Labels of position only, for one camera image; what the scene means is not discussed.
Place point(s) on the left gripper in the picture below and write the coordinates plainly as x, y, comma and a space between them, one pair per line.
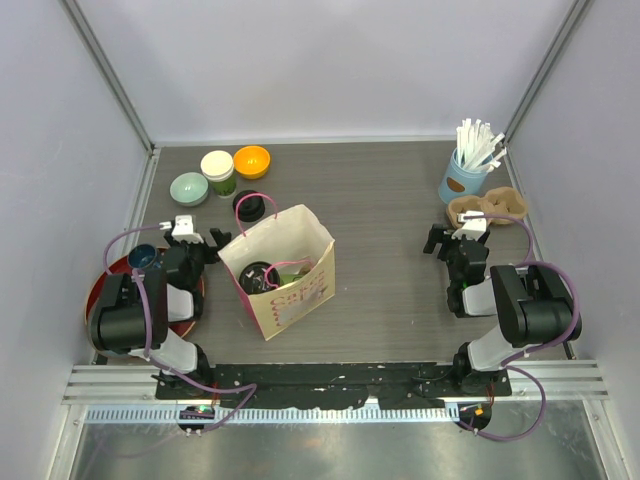
212, 255

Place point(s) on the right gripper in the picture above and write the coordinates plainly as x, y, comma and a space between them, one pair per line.
441, 233

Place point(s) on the kraft pink paper bag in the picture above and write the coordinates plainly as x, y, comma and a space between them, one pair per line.
293, 236

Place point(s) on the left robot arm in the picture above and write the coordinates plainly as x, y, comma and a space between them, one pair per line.
182, 364

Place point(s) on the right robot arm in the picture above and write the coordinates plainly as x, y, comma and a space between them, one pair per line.
532, 303

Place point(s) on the blue straw holder can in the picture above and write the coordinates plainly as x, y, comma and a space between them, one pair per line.
458, 182

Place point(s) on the pale green bowl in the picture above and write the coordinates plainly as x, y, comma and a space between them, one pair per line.
189, 189

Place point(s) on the brown cardboard cup carrier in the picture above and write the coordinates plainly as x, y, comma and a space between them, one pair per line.
502, 201

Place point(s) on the dark blue ceramic cup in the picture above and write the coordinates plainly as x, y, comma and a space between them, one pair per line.
144, 257

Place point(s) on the orange bowl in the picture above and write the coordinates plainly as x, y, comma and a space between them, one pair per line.
252, 162

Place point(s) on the bundle of white straws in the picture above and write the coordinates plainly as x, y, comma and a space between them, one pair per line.
478, 148

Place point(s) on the red round tray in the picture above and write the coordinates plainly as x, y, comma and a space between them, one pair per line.
97, 295

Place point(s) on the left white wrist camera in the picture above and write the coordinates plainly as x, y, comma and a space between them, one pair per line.
182, 229

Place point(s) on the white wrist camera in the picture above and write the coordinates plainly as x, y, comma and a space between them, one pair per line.
473, 225
182, 229

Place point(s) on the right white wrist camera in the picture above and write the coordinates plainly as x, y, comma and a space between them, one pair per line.
473, 225

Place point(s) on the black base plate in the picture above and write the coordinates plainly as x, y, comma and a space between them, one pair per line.
339, 386

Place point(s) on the aluminium frame rail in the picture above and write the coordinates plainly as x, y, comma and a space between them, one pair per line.
126, 394

